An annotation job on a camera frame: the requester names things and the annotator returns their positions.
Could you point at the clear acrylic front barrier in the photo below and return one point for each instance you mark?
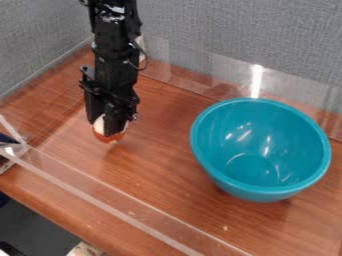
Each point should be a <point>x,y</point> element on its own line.
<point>141,215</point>

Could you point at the blue plastic bowl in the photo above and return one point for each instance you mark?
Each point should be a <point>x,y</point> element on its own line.
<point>261,148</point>

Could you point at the clear acrylic barrier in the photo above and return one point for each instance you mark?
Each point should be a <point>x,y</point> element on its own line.
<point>221,78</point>
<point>23,64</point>
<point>141,215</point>

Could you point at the white brown toy mushroom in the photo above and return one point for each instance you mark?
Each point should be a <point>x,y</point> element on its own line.
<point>98,129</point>

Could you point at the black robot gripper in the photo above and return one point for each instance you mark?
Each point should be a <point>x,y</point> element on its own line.
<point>109,92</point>

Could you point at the clear acrylic back barrier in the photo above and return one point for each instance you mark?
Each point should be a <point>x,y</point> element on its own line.
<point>221,78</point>

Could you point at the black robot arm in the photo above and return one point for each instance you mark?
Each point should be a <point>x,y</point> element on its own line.
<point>116,25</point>

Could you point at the clear acrylic left barrier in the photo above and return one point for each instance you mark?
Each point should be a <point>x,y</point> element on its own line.
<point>23,64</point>

